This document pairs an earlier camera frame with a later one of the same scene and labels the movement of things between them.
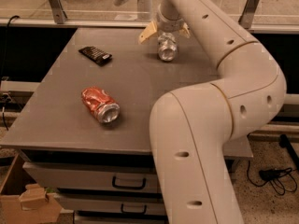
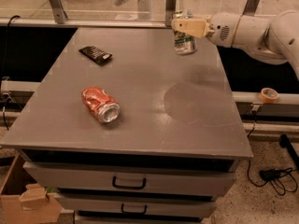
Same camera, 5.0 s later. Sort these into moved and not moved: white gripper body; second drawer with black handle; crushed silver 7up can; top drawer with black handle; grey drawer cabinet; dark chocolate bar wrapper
Moved: crushed silver 7up can; white gripper body
Not moved: grey drawer cabinet; dark chocolate bar wrapper; top drawer with black handle; second drawer with black handle
